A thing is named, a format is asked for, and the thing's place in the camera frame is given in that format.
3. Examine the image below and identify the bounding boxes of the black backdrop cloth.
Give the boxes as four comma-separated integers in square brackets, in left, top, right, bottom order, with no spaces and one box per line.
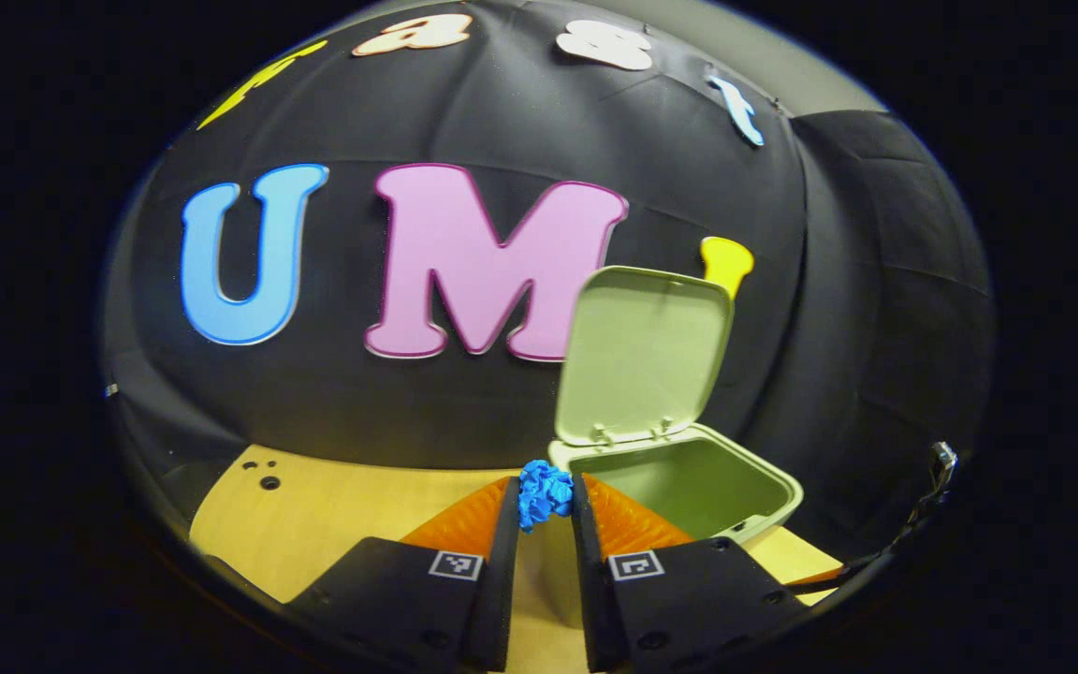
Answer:
[99,0,997,563]

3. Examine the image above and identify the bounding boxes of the light wooden desktop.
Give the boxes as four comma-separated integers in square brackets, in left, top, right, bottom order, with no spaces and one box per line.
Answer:
[188,445,844,674]

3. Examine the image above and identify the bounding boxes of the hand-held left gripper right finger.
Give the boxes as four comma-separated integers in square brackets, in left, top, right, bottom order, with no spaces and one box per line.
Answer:
[572,473,807,673]

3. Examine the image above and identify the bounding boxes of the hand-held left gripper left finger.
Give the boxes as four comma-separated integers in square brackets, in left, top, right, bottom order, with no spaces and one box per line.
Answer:
[286,476,523,673]

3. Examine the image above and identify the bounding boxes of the blue paper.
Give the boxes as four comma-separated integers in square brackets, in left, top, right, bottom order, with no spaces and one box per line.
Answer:
[517,460,575,533]

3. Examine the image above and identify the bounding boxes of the pale green desktop garbage bin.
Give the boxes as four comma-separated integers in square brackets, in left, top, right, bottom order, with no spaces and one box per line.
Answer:
[539,265,804,630]

